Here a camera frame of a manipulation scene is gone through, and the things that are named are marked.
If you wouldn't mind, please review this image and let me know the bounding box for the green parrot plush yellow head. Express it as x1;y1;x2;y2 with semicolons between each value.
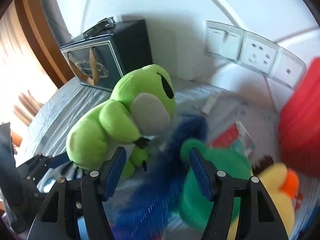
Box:
113;115;299;239

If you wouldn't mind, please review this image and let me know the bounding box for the green frog plush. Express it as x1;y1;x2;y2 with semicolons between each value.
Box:
66;64;176;179

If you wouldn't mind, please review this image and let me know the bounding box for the red plastic toy case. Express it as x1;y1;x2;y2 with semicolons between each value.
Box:
279;57;319;178

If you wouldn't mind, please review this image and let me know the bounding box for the dark green gift bag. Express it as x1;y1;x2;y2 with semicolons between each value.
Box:
60;20;153;91

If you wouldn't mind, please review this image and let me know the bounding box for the white wall socket panel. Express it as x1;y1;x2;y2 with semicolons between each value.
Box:
205;21;307;89

